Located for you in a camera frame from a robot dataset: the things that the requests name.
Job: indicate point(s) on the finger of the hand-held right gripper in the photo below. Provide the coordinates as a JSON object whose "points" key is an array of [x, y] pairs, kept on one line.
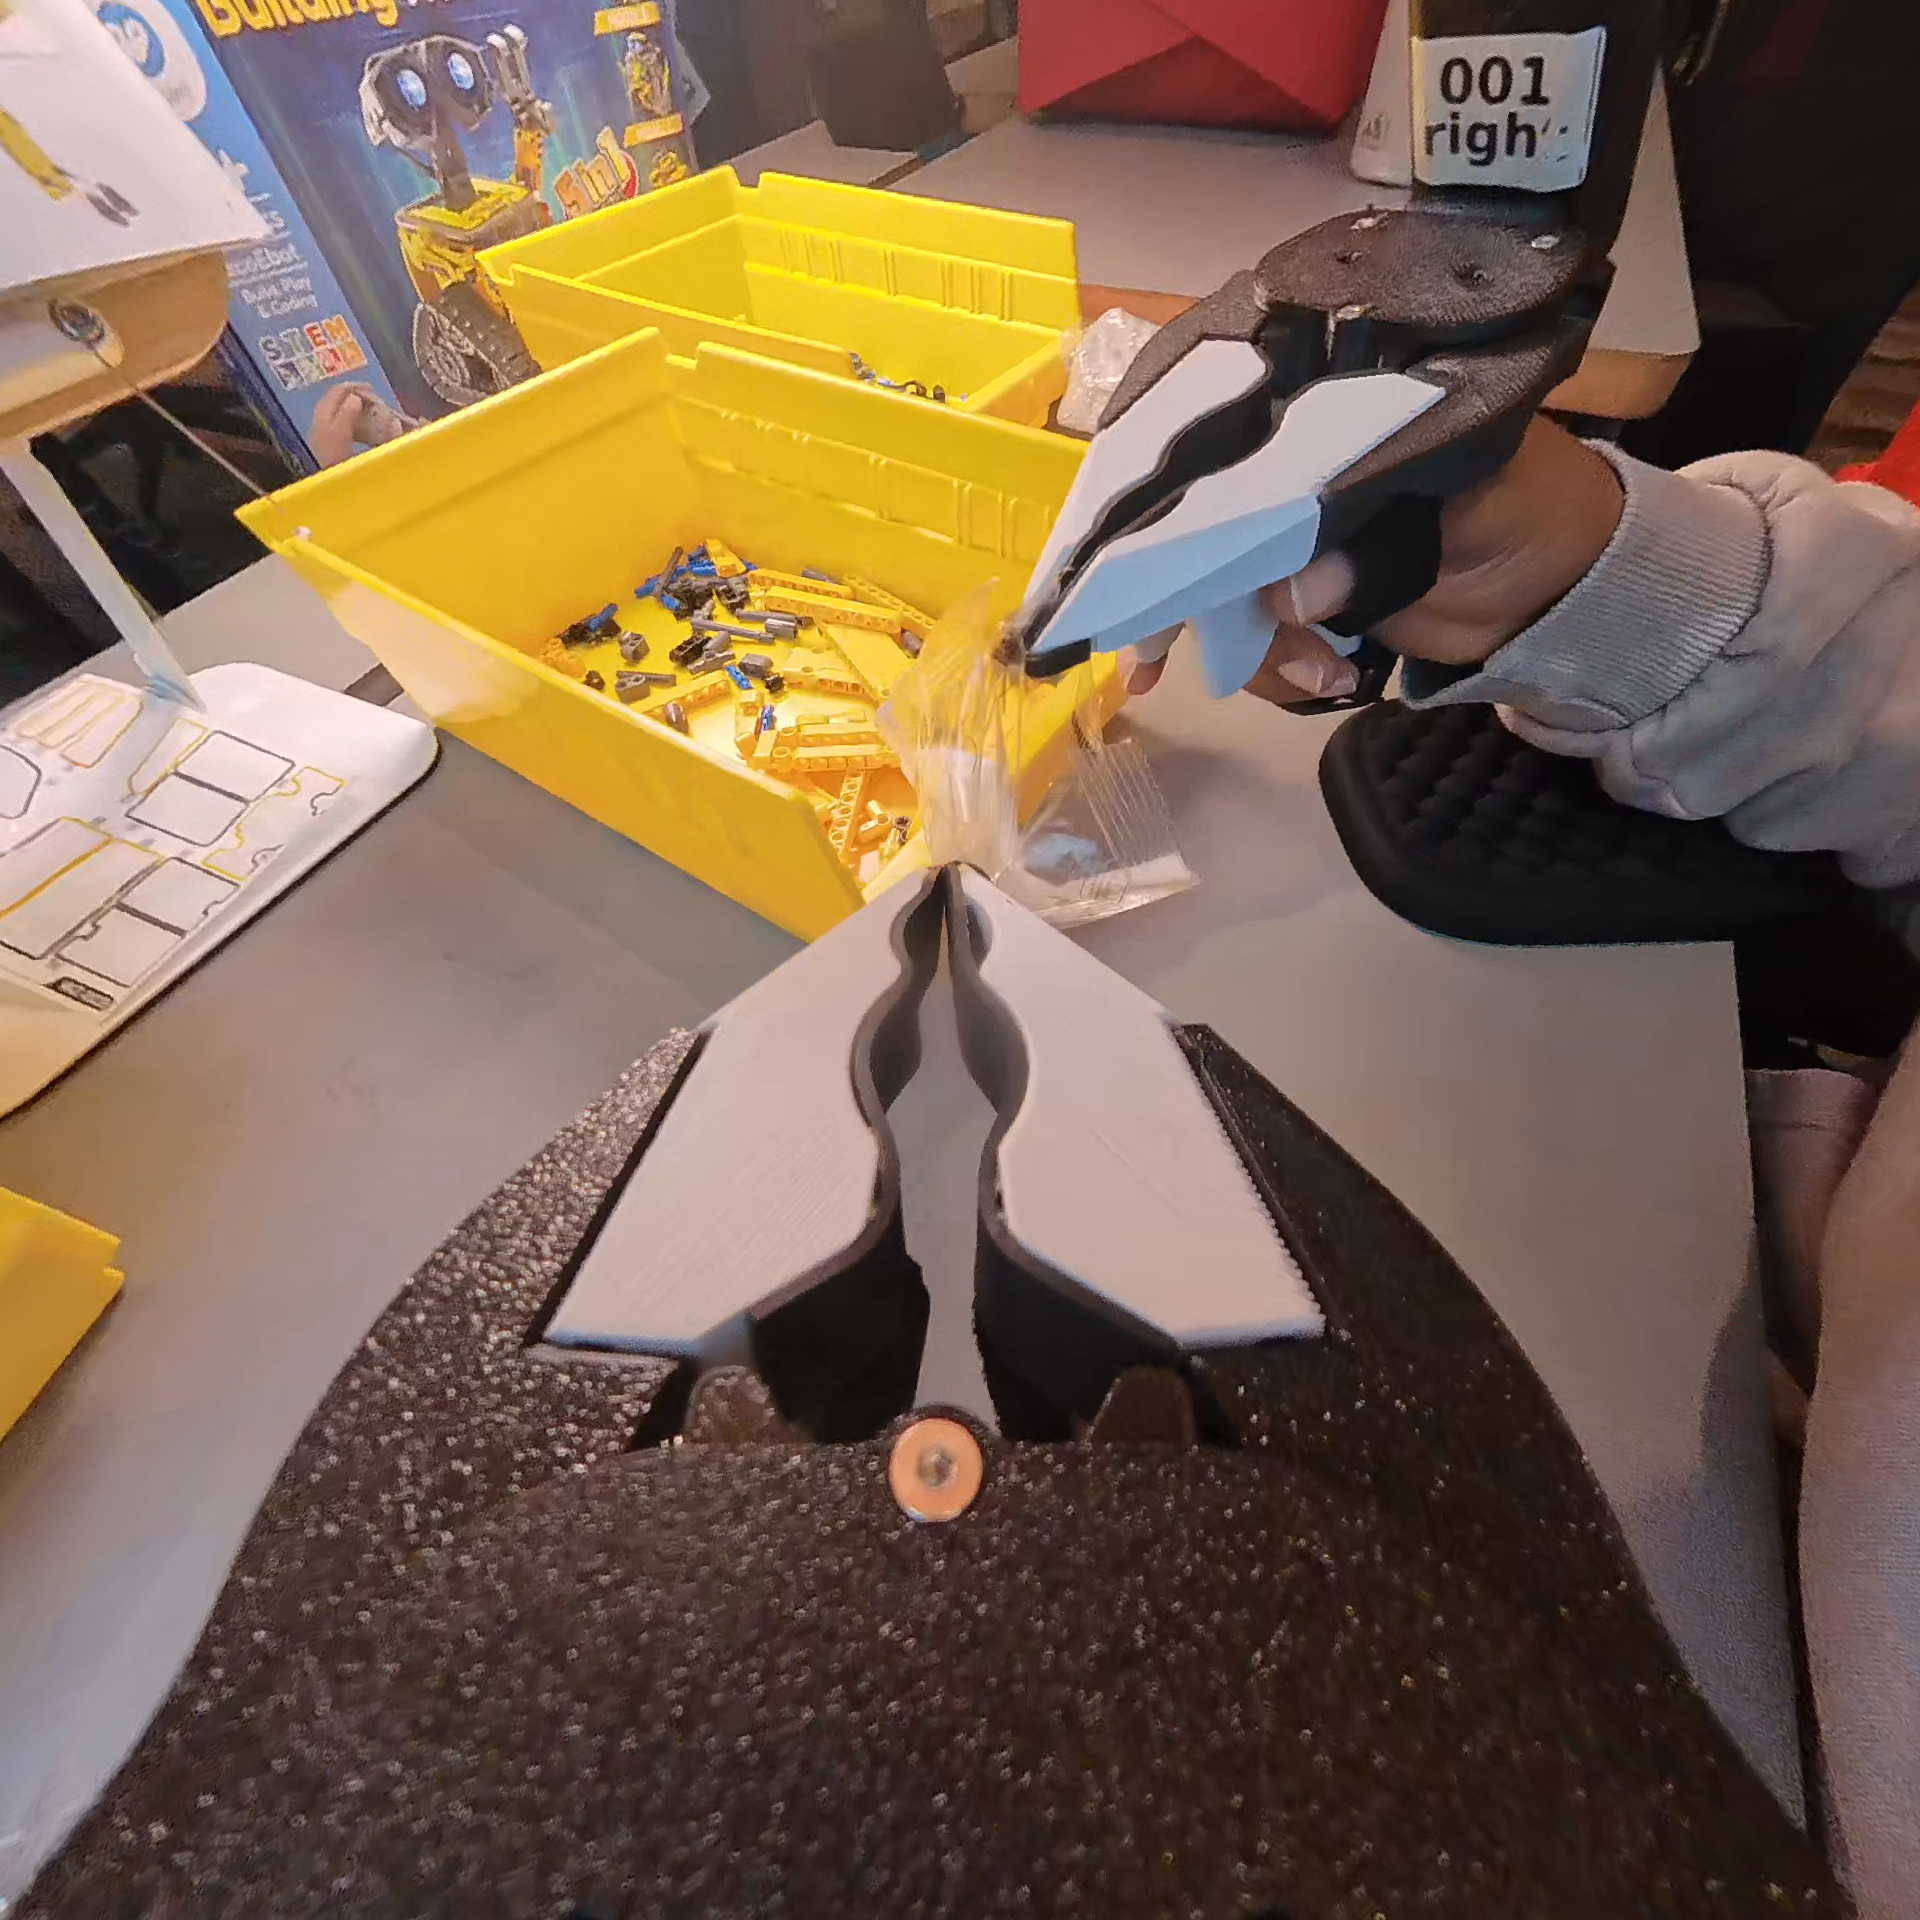
{"points": [[1156, 437], [1247, 524]]}

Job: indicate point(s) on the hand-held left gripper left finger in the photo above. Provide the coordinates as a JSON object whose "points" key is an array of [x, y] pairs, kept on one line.
{"points": [[721, 1200]]}

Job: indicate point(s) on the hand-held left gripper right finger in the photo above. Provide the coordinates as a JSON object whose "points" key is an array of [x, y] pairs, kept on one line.
{"points": [[1156, 1200]]}

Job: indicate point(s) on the small clear bag white label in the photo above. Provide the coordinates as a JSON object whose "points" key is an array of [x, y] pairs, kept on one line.
{"points": [[1037, 795]]}

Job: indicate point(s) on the pile of toy bricks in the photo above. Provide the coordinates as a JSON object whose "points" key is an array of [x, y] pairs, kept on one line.
{"points": [[750, 676]]}

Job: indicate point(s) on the yellow bin with bricks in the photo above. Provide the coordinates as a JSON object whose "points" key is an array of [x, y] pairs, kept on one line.
{"points": [[813, 285], [511, 571]]}

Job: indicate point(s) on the yellow storage bin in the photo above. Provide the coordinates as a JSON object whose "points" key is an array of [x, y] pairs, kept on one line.
{"points": [[47, 1308]]}

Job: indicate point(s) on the person's right forearm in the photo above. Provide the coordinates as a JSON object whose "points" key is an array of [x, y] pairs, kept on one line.
{"points": [[1772, 659]]}

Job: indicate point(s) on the grey desk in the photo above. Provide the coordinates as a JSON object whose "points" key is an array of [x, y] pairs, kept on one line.
{"points": [[1502, 1108]]}

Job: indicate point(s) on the person's right hand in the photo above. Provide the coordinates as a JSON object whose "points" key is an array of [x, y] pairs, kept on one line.
{"points": [[1518, 556]]}

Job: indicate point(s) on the clear plastic bag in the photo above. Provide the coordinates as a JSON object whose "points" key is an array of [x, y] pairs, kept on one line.
{"points": [[1107, 367]]}

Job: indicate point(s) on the orange traffic cone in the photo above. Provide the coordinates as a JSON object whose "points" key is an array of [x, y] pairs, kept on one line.
{"points": [[1885, 457]]}

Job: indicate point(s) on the black wrist rest pad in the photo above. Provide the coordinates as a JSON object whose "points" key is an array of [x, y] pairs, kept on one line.
{"points": [[1561, 840]]}

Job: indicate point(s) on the white printed sheet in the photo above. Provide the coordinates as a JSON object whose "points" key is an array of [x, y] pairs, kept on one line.
{"points": [[181, 840]]}

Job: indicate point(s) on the printed toy box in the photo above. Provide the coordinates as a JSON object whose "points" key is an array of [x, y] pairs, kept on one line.
{"points": [[394, 182]]}

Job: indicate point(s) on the beige booklet stand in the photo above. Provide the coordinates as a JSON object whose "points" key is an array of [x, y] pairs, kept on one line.
{"points": [[93, 347]]}

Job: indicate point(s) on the instruction booklet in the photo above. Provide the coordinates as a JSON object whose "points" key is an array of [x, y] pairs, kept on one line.
{"points": [[106, 137]]}

